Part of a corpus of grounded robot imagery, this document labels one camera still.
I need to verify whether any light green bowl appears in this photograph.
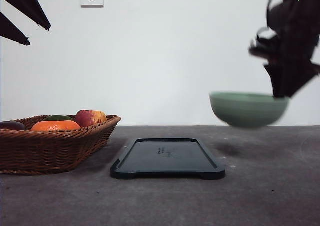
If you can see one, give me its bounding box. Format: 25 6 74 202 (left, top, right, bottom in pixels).
209 91 291 129

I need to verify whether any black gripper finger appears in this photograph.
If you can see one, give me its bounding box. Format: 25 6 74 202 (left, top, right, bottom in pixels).
4 0 52 31
0 12 30 46

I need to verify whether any orange mandarin fruit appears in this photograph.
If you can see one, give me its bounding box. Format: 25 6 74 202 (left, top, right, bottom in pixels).
31 120 81 132

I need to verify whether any red yellow apple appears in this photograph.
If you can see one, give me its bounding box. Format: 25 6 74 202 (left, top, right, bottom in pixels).
76 110 108 127

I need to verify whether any dark teal rectangular tray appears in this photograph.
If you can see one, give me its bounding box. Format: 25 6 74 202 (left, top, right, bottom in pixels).
110 138 226 180

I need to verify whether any brown wicker basket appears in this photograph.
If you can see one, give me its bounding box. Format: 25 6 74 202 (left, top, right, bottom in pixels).
0 114 121 175

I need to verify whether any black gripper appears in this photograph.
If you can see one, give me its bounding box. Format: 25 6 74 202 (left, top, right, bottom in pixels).
248 0 320 98

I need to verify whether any dark purple fruit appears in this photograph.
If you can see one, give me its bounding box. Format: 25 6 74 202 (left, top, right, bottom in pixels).
0 121 25 130

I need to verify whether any green avocado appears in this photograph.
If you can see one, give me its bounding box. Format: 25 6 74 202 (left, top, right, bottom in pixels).
44 115 73 121

